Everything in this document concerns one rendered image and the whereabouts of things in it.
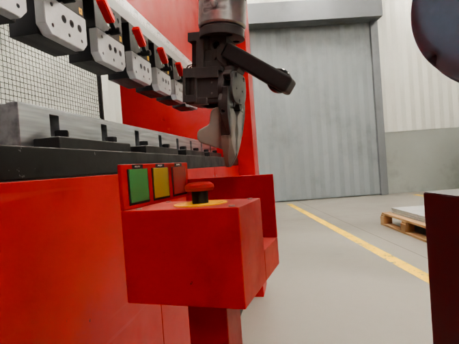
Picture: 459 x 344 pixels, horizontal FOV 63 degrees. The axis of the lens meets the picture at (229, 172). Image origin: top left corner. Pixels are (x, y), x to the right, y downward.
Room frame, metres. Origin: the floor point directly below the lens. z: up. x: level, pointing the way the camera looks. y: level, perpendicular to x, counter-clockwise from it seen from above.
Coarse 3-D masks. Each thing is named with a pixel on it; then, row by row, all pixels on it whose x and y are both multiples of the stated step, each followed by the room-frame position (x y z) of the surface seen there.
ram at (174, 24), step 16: (112, 0) 1.04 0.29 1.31; (128, 0) 1.15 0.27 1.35; (144, 0) 1.28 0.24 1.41; (160, 0) 1.44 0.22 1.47; (176, 0) 1.65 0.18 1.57; (192, 0) 1.93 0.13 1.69; (128, 16) 1.14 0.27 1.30; (144, 16) 1.27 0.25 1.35; (160, 16) 1.42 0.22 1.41; (176, 16) 1.64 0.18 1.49; (192, 16) 1.91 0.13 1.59; (144, 32) 1.26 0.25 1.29; (160, 32) 1.41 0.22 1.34; (176, 32) 1.62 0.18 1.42
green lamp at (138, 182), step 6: (132, 174) 0.50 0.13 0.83; (138, 174) 0.52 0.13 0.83; (144, 174) 0.53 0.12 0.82; (132, 180) 0.50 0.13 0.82; (138, 180) 0.51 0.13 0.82; (144, 180) 0.53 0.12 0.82; (132, 186) 0.50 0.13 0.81; (138, 186) 0.51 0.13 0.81; (144, 186) 0.53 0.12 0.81; (132, 192) 0.50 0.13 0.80; (138, 192) 0.51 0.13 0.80; (144, 192) 0.53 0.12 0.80; (132, 198) 0.50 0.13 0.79; (138, 198) 0.51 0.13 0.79; (144, 198) 0.53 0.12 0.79
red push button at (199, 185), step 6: (186, 186) 0.49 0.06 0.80; (192, 186) 0.49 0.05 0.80; (198, 186) 0.49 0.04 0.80; (204, 186) 0.49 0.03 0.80; (210, 186) 0.49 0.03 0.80; (192, 192) 0.50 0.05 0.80; (198, 192) 0.49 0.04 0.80; (204, 192) 0.50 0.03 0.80; (192, 198) 0.50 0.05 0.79; (198, 198) 0.49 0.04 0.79; (204, 198) 0.50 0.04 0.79
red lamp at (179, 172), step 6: (174, 168) 0.62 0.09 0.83; (180, 168) 0.64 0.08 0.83; (174, 174) 0.62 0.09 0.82; (180, 174) 0.64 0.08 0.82; (174, 180) 0.62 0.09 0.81; (180, 180) 0.64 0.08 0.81; (174, 186) 0.61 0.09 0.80; (180, 186) 0.64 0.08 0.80; (174, 192) 0.61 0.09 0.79; (180, 192) 0.63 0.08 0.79
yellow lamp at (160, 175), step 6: (156, 168) 0.56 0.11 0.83; (162, 168) 0.58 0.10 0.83; (156, 174) 0.56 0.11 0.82; (162, 174) 0.58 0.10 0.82; (156, 180) 0.56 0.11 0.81; (162, 180) 0.58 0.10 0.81; (168, 180) 0.60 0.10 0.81; (156, 186) 0.56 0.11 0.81; (162, 186) 0.58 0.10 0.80; (168, 186) 0.59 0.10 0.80; (156, 192) 0.56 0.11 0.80; (162, 192) 0.57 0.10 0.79; (168, 192) 0.59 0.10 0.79
